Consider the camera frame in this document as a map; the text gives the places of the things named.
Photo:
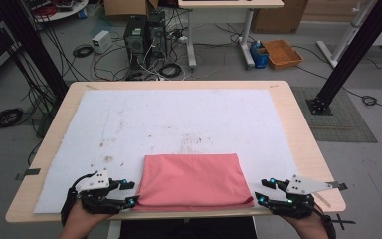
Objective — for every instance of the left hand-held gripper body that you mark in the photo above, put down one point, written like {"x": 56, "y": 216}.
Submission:
{"x": 94, "y": 182}

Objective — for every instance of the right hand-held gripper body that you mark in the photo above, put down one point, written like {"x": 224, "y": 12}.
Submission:
{"x": 303, "y": 186}

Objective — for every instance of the pink tank top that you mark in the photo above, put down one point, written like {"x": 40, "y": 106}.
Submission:
{"x": 192, "y": 182}

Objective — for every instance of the person's left hand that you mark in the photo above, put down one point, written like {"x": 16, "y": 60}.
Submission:
{"x": 79, "y": 222}

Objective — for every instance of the person's right hand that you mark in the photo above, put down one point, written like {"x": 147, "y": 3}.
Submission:
{"x": 310, "y": 229}

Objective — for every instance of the thin wooden stick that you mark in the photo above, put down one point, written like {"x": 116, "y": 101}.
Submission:
{"x": 323, "y": 200}

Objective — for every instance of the white table leg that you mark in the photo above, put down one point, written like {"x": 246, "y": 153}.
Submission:
{"x": 253, "y": 227}
{"x": 114, "y": 230}

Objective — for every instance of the black tape strip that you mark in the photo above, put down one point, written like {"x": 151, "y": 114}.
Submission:
{"x": 340, "y": 186}
{"x": 30, "y": 172}

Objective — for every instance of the person's black clothing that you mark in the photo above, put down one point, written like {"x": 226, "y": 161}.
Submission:
{"x": 189, "y": 230}

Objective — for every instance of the grey floor mat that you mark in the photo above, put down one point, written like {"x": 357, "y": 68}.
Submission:
{"x": 344, "y": 122}

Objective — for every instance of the white table mat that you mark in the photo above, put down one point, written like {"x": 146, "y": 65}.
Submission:
{"x": 179, "y": 116}

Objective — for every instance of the blue box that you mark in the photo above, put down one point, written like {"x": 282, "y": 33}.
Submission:
{"x": 259, "y": 56}

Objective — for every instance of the orange basket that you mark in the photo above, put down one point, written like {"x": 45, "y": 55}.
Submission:
{"x": 282, "y": 53}

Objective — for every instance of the white power supply box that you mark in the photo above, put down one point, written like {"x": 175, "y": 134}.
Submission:
{"x": 101, "y": 41}

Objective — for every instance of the black computer tower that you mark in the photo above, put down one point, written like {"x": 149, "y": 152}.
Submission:
{"x": 135, "y": 40}
{"x": 156, "y": 33}

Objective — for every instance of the white metal stand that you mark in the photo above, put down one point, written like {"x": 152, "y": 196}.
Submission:
{"x": 344, "y": 36}

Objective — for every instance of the large cardboard box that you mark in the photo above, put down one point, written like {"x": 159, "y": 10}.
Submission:
{"x": 278, "y": 16}

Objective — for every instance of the round white table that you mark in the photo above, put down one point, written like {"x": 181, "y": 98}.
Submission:
{"x": 63, "y": 11}

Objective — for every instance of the small cardboard box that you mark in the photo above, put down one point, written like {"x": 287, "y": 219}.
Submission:
{"x": 126, "y": 7}

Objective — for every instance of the white desk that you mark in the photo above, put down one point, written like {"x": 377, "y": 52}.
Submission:
{"x": 229, "y": 3}

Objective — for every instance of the black metal frame post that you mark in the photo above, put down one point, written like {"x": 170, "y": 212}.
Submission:
{"x": 33, "y": 46}
{"x": 351, "y": 53}

